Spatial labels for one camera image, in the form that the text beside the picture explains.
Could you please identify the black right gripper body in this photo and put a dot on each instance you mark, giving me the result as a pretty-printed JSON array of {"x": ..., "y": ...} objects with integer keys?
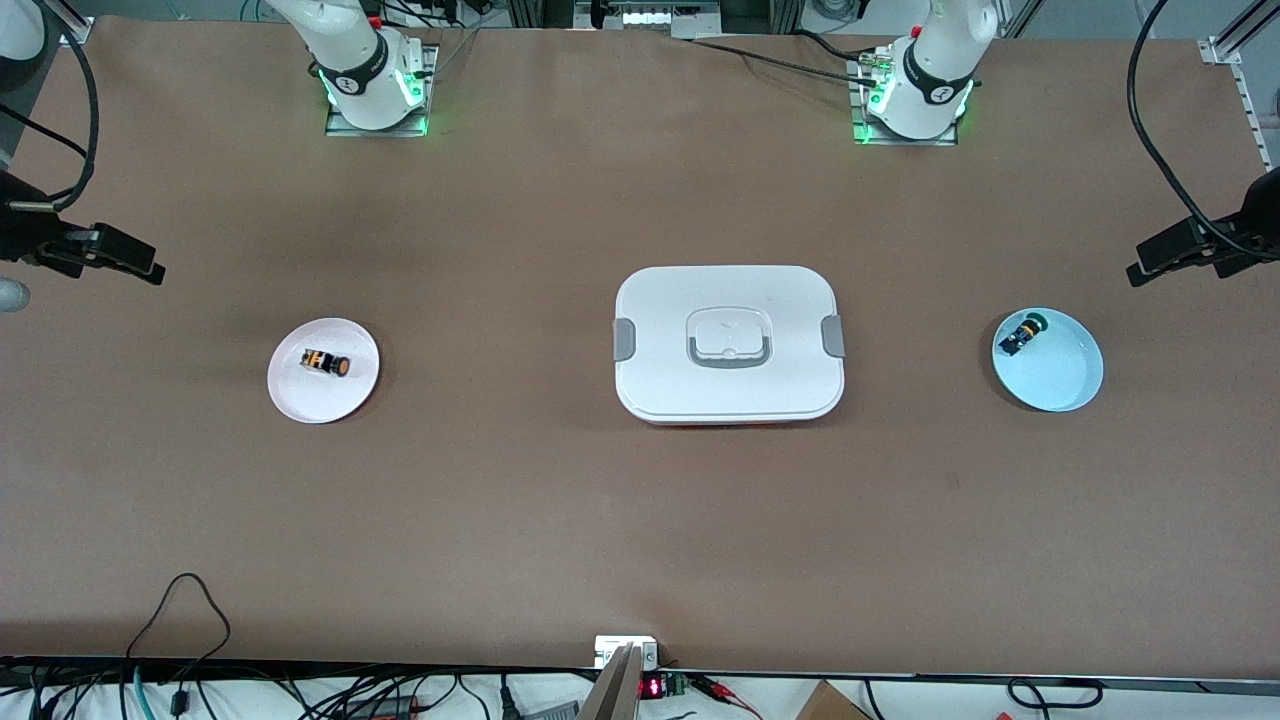
[{"x": 22, "y": 236}]

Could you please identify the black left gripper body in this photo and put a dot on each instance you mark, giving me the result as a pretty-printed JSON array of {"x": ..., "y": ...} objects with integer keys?
[{"x": 1256, "y": 219}]

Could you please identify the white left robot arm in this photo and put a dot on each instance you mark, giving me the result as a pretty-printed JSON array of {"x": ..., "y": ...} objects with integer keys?
[{"x": 930, "y": 70}]

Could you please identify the white lunch box grey clips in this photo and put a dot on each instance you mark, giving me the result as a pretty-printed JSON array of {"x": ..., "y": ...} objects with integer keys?
[{"x": 730, "y": 390}]

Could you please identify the brown cardboard box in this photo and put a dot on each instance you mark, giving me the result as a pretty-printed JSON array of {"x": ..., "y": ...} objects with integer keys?
[{"x": 830, "y": 705}]

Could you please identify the light blue round plate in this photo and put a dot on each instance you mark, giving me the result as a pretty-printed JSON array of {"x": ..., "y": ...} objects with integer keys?
[{"x": 1060, "y": 375}]

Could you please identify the pale pink round plate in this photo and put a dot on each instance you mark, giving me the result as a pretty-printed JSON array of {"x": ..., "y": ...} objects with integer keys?
[{"x": 330, "y": 400}]

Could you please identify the black power adapter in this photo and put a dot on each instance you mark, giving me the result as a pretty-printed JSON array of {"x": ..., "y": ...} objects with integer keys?
[{"x": 385, "y": 708}]

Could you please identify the red clip leads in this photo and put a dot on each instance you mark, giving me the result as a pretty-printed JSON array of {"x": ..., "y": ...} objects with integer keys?
[{"x": 715, "y": 686}]

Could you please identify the red digit display module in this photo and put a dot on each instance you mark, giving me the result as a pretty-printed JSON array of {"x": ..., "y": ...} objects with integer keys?
[{"x": 651, "y": 687}]

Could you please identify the aluminium frame rail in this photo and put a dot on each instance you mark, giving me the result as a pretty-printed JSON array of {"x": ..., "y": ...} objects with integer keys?
[
  {"x": 70, "y": 20},
  {"x": 1225, "y": 48}
]

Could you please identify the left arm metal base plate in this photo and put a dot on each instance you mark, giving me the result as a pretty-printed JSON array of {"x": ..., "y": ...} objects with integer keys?
[{"x": 857, "y": 110}]

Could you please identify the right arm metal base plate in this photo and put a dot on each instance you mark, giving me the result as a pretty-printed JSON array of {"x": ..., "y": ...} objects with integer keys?
[{"x": 428, "y": 70}]

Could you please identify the white post mounting plate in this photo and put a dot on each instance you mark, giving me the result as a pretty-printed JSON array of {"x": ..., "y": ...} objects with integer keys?
[{"x": 605, "y": 650}]

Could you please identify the aluminium camera post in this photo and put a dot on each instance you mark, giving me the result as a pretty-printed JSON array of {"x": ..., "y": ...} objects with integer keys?
[{"x": 615, "y": 695}]

